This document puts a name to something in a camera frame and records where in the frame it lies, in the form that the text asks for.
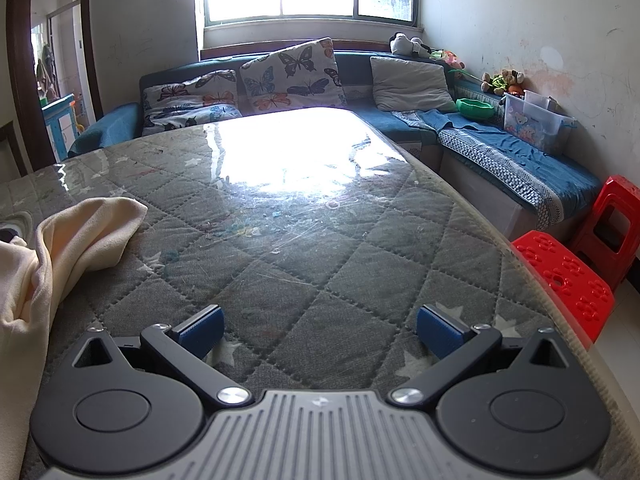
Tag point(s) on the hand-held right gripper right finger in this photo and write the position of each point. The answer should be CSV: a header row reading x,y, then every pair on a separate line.
x,y
440,334

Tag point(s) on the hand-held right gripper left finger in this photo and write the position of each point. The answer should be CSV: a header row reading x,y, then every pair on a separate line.
x,y
202,334

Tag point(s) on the cream cloth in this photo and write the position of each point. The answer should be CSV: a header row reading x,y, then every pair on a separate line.
x,y
30,285

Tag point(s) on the red perforated plastic stool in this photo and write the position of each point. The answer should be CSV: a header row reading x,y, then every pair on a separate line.
x,y
565,275

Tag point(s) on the blue sofa blanket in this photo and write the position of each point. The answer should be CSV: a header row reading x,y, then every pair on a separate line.
x,y
525,160

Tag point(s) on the round black induction cooktop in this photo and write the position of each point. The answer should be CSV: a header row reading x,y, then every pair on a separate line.
x,y
5,236

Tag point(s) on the blue sofa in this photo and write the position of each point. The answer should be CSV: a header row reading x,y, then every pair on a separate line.
x,y
115,125

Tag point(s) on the light blue printed box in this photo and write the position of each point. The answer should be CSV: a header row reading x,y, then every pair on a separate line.
x,y
530,125

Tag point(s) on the green bowl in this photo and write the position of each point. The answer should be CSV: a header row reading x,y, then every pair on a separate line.
x,y
475,108

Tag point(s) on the flat butterfly print pillow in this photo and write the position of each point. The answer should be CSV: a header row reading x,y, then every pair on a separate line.
x,y
190,100

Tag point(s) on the grey pillow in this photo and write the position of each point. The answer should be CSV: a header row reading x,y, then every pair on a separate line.
x,y
410,82

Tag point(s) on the blue cabinet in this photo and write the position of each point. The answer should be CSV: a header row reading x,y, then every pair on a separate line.
x,y
57,125

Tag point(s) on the brown and green plush toy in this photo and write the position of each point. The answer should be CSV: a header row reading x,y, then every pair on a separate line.
x,y
500,81

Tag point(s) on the upright butterfly print pillow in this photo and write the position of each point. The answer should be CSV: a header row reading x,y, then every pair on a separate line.
x,y
290,75

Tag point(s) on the pink plush toy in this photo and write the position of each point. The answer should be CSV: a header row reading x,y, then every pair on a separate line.
x,y
450,59

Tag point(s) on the panda plush toy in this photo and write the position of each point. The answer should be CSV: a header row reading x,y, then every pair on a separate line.
x,y
402,44

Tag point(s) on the dark wooden door frame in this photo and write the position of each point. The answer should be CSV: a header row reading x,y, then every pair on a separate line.
x,y
20,60

